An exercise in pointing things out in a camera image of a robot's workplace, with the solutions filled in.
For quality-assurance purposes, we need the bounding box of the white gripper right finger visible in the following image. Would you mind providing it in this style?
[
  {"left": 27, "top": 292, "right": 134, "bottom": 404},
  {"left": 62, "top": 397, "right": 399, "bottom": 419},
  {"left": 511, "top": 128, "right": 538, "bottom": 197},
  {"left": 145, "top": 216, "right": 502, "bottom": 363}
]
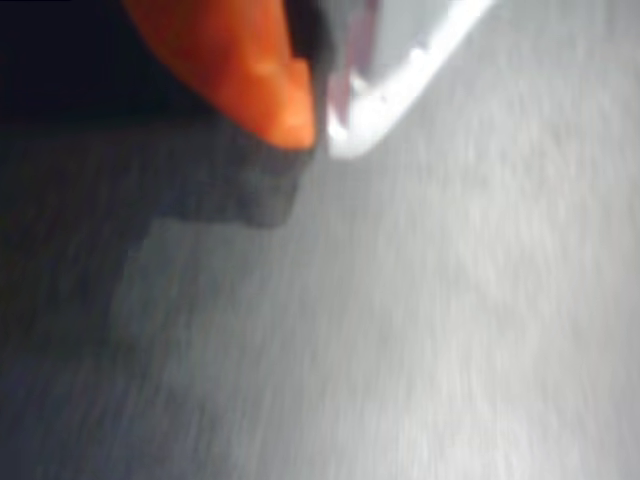
[{"left": 325, "top": 0, "right": 502, "bottom": 162}]

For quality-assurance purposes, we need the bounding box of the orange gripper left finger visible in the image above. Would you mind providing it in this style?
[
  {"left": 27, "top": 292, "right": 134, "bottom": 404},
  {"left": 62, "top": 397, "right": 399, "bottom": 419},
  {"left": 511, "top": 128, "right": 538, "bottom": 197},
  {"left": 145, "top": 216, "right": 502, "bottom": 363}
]
[{"left": 121, "top": 0, "right": 318, "bottom": 151}]

